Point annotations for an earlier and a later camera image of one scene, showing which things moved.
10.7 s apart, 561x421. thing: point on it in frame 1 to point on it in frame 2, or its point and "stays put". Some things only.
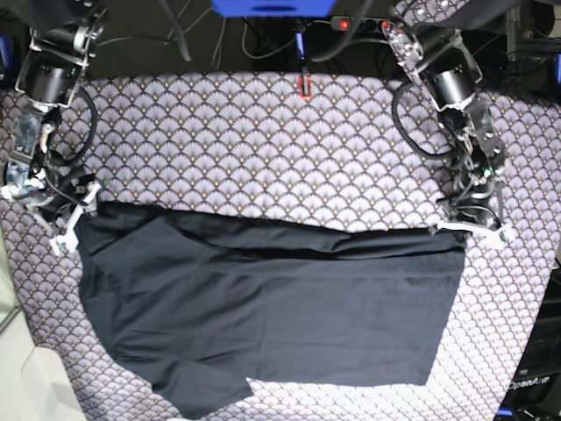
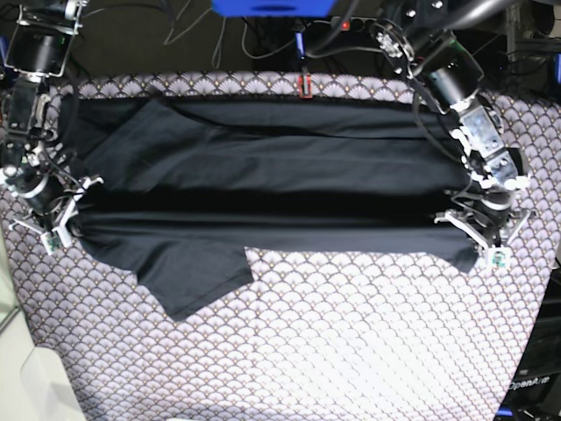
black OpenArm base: x=536 y=392 stays put
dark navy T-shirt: x=201 y=305 to x=177 y=189
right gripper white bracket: x=498 y=237 to x=496 y=258
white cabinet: x=31 y=388 stays put
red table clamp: x=305 y=84 stays put
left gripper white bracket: x=67 y=242 to x=59 y=236
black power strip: x=343 y=24 stays put
